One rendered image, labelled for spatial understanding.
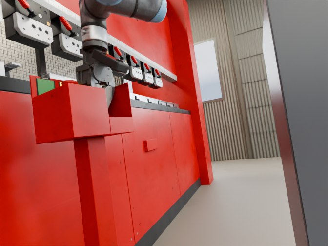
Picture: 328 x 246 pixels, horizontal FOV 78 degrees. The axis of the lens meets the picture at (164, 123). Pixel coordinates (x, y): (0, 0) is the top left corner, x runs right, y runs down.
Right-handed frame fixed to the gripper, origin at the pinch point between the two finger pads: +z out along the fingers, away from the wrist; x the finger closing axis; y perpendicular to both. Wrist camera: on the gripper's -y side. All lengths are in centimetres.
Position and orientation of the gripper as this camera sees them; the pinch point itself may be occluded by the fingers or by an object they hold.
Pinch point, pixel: (104, 111)
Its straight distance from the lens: 62.8
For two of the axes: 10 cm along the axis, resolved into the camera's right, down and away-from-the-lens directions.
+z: 0.7, 10.0, -0.1
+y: -8.5, 0.6, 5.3
